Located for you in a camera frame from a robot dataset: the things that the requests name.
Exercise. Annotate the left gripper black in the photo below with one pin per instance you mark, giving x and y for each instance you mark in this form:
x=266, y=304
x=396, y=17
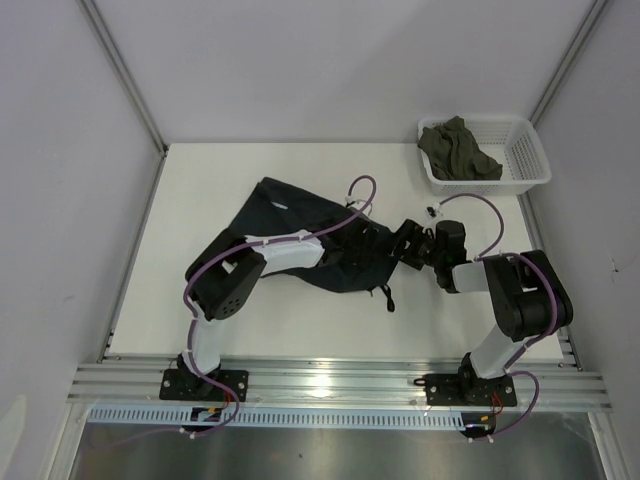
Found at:
x=361, y=256

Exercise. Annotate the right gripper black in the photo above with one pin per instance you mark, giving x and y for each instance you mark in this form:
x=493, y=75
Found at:
x=412, y=234

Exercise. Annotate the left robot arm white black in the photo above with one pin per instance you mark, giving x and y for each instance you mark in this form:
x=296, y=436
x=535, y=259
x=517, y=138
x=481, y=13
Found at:
x=222, y=278

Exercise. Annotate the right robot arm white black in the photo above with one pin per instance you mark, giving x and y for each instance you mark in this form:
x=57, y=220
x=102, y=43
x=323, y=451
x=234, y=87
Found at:
x=528, y=300

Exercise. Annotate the olive green shorts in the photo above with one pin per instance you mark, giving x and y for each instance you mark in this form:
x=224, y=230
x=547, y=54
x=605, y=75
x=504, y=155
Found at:
x=454, y=154

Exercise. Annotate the white plastic basket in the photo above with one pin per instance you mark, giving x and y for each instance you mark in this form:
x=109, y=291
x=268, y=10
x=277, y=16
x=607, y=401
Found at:
x=511, y=143

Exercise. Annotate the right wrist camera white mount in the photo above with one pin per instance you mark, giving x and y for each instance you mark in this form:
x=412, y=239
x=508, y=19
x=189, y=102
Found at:
x=434, y=211

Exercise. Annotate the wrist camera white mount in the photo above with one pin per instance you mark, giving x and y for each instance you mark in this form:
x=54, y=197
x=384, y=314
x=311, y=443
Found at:
x=357, y=204
x=434, y=211

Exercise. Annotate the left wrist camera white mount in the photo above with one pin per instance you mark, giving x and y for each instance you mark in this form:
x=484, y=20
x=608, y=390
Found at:
x=357, y=204

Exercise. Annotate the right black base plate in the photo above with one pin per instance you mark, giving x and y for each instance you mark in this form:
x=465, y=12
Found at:
x=455, y=390

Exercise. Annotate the aluminium mounting rail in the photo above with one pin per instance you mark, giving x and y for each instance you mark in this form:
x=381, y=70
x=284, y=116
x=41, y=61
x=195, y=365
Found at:
x=335, y=383

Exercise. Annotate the white slotted cable duct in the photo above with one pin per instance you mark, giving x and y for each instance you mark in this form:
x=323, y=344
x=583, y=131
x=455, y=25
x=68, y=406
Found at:
x=414, y=419

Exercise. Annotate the right aluminium frame post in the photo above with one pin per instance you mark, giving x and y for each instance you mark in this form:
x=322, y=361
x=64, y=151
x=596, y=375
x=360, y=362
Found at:
x=576, y=47

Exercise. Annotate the aluminium frame post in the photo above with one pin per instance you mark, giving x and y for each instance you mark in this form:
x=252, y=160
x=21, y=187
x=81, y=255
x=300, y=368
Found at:
x=576, y=47
x=118, y=65

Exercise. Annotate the left aluminium frame post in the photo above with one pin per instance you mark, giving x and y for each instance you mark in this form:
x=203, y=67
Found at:
x=118, y=65

